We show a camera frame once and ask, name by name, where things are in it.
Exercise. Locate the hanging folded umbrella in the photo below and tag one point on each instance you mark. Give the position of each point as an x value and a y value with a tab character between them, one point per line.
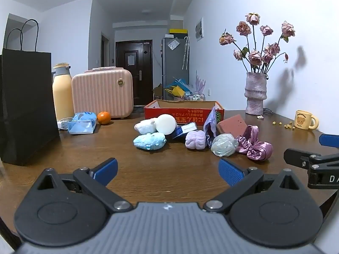
186	53

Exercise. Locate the yellow black box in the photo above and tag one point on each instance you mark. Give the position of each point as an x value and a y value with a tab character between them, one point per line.
177	31

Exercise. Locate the light blue plush toy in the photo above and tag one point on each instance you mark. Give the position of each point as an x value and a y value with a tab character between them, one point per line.
148	140

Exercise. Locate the white round puff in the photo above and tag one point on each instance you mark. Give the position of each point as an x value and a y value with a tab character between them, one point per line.
165	124

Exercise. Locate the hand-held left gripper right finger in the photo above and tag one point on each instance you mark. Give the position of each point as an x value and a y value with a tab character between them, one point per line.
230	172

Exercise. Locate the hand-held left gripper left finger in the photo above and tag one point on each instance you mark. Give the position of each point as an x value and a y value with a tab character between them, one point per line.
107	168

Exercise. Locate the dark side door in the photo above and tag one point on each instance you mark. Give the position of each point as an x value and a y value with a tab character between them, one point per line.
105	50

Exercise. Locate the bunch of dried roses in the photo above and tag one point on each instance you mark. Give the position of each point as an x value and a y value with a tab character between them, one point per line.
255	57

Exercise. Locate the purple pampas grass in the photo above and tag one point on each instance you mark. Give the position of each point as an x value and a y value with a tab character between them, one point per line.
200	83

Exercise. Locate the black paper bag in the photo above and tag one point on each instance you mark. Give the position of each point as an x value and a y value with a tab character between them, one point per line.
26	98

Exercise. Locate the yellow thermos bottle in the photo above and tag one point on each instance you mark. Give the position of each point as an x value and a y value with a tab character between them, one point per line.
62	95

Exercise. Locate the white wall panel box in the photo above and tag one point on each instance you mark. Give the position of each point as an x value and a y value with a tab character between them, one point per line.
199	30

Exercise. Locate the white paper notice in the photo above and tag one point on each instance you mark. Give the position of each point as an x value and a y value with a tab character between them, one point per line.
131	59

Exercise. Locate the pink textured vase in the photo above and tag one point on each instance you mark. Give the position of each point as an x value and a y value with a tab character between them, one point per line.
255	95

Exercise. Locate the blue bag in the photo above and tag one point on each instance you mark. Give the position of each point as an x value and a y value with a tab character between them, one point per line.
181	83

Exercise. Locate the cream bear mug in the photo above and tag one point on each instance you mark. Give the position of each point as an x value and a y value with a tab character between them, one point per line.
304	120

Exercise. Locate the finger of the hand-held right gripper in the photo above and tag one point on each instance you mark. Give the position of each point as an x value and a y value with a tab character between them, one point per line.
296	156
329	140

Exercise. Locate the red-brown sponge block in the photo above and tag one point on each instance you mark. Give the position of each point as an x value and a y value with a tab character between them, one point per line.
233	124

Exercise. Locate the dark brown entrance door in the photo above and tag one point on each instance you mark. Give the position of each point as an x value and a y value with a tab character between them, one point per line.
132	84

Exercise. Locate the navy cloth with white label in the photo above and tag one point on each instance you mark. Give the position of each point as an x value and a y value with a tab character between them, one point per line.
176	133

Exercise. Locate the orange fruit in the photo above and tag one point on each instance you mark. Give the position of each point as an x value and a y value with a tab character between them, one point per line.
103	118

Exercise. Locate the metal storage cart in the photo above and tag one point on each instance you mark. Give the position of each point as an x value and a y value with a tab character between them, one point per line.
194	96

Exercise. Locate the scattered yellow seeds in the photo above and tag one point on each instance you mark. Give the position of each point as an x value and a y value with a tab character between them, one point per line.
286	126

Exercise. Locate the lavender cloth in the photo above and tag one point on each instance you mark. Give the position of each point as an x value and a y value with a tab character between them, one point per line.
210	121

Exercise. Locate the fuzzy lavender soft item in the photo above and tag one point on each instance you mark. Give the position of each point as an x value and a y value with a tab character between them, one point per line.
195	140

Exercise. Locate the red cardboard box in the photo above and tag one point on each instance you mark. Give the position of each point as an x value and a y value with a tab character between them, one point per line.
172	111

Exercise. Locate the blue tissue pack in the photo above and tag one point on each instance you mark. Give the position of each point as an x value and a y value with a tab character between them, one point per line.
79	127

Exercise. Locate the pink ribbed suitcase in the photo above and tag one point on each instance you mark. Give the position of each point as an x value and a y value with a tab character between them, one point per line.
100	95

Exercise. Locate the white tan hamster plush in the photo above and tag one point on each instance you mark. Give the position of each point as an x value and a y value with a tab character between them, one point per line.
144	127

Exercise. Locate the brown cardboard box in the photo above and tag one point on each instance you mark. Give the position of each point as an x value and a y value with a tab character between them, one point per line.
158	91

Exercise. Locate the pink satin scrunchie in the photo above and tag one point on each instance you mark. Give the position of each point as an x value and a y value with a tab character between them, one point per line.
261	150
249	135

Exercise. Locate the yellow bag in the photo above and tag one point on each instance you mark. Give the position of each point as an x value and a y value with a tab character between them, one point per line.
172	90

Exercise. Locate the grey refrigerator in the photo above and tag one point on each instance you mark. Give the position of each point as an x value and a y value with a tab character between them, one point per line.
172	68

